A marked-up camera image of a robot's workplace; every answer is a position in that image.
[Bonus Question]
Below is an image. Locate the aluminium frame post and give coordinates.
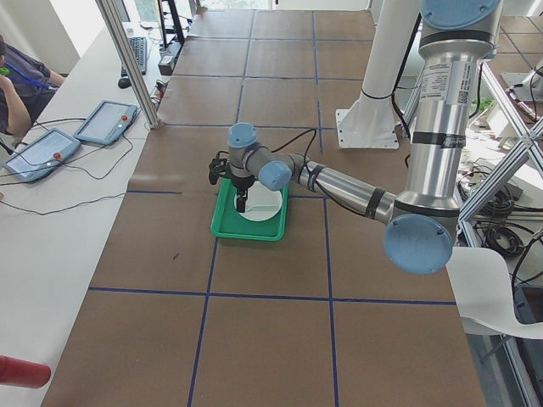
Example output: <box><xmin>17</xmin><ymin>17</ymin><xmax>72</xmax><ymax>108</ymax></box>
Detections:
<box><xmin>96</xmin><ymin>0</ymin><xmax>160</xmax><ymax>129</ymax></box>

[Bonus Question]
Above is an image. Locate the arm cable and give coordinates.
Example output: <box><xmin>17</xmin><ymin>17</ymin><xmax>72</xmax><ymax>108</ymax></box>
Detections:
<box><xmin>269</xmin><ymin>128</ymin><xmax>319</xmax><ymax>156</ymax></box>

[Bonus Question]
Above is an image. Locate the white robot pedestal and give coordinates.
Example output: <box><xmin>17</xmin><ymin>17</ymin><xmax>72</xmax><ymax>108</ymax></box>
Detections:
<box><xmin>336</xmin><ymin>0</ymin><xmax>421</xmax><ymax>149</ymax></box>

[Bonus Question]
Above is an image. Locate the black computer mouse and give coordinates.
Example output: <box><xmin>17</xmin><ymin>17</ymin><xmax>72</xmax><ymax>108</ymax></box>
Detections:
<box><xmin>117</xmin><ymin>76</ymin><xmax>132</xmax><ymax>89</ymax></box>

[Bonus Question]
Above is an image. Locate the white round plate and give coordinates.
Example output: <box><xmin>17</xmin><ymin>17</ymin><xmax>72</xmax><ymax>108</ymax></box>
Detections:
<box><xmin>234</xmin><ymin>182</ymin><xmax>283</xmax><ymax>222</ymax></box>

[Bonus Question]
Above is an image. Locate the teach pendant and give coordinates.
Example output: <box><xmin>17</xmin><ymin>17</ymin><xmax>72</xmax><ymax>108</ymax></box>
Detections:
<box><xmin>3</xmin><ymin>129</ymin><xmax>81</xmax><ymax>183</ymax></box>
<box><xmin>74</xmin><ymin>100</ymin><xmax>137</xmax><ymax>146</ymax></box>

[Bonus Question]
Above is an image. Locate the far teach pendant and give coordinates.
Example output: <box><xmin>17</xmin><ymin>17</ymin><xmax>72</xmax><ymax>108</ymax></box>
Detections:
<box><xmin>74</xmin><ymin>100</ymin><xmax>137</xmax><ymax>146</ymax></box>

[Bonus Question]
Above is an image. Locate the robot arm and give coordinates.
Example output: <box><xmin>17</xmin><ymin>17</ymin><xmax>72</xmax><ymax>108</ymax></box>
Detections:
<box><xmin>226</xmin><ymin>1</ymin><xmax>502</xmax><ymax>275</ymax></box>

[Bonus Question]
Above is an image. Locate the seated person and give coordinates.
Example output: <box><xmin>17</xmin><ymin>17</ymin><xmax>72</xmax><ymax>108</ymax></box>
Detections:
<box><xmin>1</xmin><ymin>36</ymin><xmax>65</xmax><ymax>137</ymax></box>

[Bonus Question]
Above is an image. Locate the red cylinder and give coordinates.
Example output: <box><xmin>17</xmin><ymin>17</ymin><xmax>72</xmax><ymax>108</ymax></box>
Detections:
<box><xmin>0</xmin><ymin>355</ymin><xmax>51</xmax><ymax>388</ymax></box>

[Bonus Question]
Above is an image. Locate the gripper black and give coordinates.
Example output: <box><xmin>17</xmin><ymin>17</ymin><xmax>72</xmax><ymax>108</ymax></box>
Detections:
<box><xmin>230</xmin><ymin>175</ymin><xmax>255</xmax><ymax>213</ymax></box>

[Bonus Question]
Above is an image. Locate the black keyboard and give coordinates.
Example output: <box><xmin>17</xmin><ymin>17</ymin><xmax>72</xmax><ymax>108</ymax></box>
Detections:
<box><xmin>128</xmin><ymin>36</ymin><xmax>148</xmax><ymax>75</ymax></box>

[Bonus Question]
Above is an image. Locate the black box device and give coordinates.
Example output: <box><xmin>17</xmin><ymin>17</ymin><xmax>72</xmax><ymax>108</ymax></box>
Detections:
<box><xmin>158</xmin><ymin>42</ymin><xmax>182</xmax><ymax>76</ymax></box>

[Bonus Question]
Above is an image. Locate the near teach pendant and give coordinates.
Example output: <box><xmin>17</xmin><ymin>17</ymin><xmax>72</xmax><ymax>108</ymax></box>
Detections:
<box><xmin>3</xmin><ymin>129</ymin><xmax>81</xmax><ymax>183</ymax></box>

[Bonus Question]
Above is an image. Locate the green plastic tray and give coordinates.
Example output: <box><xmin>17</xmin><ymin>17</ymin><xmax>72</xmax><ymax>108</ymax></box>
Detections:
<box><xmin>210</xmin><ymin>179</ymin><xmax>288</xmax><ymax>242</ymax></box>

